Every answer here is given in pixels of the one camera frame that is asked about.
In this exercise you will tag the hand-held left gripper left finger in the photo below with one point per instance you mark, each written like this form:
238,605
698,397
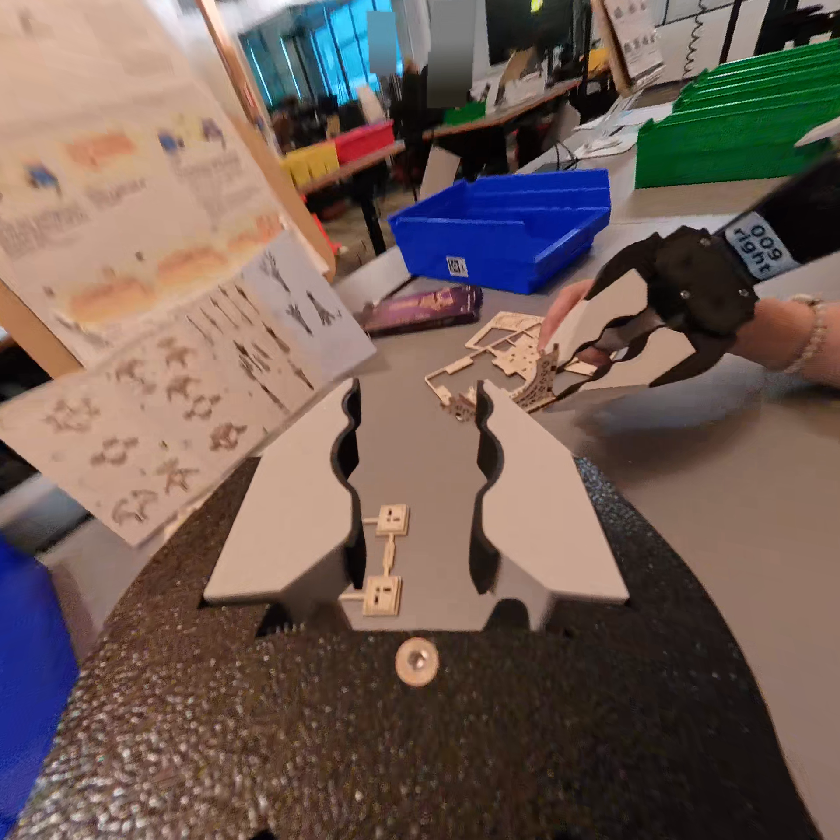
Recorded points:
289,512

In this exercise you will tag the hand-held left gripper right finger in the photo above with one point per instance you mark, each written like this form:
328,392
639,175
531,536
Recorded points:
544,518

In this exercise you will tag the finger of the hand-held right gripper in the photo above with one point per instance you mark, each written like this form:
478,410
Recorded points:
649,367
610,302

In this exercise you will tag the wooden tower base model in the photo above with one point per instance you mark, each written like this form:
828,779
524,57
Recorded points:
541,384

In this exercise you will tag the person's right forearm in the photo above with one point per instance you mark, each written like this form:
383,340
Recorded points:
833,341

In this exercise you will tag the grey desk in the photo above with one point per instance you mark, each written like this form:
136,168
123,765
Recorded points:
689,492

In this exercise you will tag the person's right hand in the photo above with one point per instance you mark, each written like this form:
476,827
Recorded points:
561,315

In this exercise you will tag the wooden four-square connector piece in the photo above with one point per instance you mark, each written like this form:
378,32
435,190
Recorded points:
382,594

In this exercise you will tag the blue plastic bin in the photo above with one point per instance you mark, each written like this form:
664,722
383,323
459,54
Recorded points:
499,243

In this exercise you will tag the small lacy wooden piece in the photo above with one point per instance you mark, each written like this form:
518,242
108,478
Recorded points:
459,408

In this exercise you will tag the stack of green bins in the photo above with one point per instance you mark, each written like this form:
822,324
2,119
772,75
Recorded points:
722,144

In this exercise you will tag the loose white papers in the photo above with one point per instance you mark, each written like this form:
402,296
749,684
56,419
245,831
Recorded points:
610,124

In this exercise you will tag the purple puzzle box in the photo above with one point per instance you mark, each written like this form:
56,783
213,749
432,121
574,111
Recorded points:
420,312

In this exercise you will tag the paper notice on board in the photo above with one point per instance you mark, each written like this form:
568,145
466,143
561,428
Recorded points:
640,46

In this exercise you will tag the red plastic bin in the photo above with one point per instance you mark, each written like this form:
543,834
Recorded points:
364,144

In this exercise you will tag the blue container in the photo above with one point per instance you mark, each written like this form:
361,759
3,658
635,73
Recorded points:
33,656

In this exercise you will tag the wooden display board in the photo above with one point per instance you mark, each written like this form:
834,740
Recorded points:
33,328

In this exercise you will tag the yellow plastic bin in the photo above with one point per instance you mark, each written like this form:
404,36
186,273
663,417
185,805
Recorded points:
312,164

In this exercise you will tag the paper instruction sheet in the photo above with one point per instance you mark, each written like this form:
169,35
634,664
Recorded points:
131,197

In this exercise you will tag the wooden leftover frame sheet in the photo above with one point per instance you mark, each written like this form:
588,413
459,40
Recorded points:
436,386

